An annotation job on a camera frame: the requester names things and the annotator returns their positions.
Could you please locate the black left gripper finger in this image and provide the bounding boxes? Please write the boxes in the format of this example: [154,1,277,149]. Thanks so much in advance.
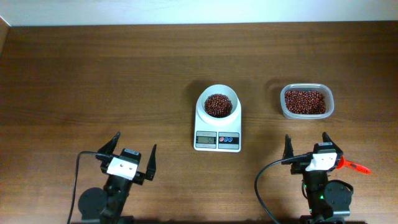
[98,132,121,155]
[146,144,157,180]

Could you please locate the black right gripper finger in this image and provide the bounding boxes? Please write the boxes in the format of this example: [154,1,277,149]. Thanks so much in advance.
[322,132,342,152]
[282,134,294,165]

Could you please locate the red plastic scoop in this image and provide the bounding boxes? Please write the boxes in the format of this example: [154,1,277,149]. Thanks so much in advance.
[336,156,371,174]

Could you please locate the white digital kitchen scale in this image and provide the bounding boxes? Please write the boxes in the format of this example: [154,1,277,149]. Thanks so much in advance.
[193,93,243,152]

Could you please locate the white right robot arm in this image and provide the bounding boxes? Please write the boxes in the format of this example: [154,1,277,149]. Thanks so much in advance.
[282,133,354,223]

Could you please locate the red adzuki beans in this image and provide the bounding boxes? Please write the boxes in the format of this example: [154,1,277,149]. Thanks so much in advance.
[284,90,326,114]

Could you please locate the clear plastic food container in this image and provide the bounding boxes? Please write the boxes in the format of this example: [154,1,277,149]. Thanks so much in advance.
[280,83,335,120]

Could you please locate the red beans in bowl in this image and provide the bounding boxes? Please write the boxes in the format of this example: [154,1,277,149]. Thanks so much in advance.
[205,94,233,118]

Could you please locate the white round bowl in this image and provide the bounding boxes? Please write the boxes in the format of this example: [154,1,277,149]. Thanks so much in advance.
[197,85,241,123]

